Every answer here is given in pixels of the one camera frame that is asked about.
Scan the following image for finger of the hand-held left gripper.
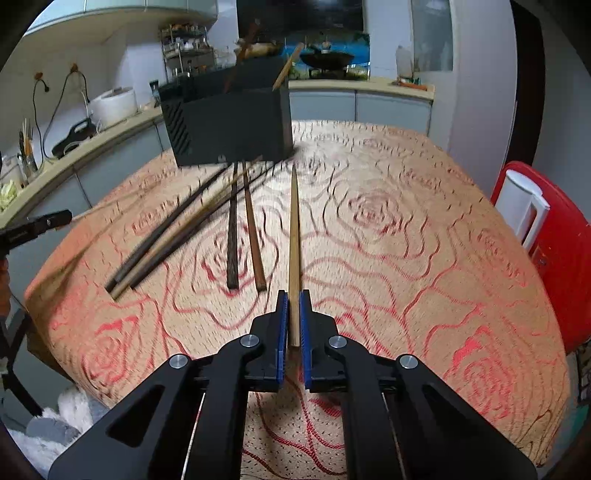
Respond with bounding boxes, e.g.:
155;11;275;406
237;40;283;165
0;209;73;252

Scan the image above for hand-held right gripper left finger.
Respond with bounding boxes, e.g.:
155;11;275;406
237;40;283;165
48;290;290;480

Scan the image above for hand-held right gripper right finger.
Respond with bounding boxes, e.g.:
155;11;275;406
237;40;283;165
299;290;539;480

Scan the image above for light wooden chopstick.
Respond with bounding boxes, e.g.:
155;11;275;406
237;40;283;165
271;42;305;90
287;164;302;348

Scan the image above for black utensil holder box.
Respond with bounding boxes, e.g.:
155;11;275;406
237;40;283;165
158;58;296;168

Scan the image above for chopped pale vegetables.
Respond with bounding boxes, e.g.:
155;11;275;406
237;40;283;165
0;180;22;209

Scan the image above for metal countertop utensil cup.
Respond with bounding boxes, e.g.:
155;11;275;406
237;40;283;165
16;117;40;183

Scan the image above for black electric griddle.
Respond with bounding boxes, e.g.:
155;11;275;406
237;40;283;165
51;117;99;158

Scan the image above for brown wooden chopstick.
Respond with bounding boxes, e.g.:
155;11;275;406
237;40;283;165
239;161;269;292

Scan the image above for dark wooden chopstick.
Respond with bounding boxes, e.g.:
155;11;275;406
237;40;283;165
130;159;278;291
105;166;234;294

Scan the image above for white rice cooker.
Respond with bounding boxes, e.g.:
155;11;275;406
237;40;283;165
89;87;138;129

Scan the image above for pile of chopsticks on table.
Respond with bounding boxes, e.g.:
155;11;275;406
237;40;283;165
111;157;264;300

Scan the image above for white fluffy cloth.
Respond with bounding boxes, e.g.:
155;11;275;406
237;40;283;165
9;385;109;476

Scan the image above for metal spice rack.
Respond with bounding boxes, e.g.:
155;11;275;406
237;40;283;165
161;22;217;79

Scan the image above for grey upper cabinets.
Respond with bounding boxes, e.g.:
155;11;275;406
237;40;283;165
23;0;220;42

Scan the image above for white electric kettle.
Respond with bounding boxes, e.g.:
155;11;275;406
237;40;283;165
501;169;551;250

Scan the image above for beige kitchen countertop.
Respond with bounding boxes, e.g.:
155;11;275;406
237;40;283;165
0;76;435;208

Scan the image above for red plastic chair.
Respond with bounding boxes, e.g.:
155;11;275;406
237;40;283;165
490;161;591;354

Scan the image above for black wok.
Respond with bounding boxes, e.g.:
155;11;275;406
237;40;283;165
299;42;356;75

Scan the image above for white plastic bottle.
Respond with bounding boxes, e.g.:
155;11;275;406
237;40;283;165
395;45;415;80

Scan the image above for black power cable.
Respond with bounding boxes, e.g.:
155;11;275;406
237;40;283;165
50;65;92;139
32;71;51;162

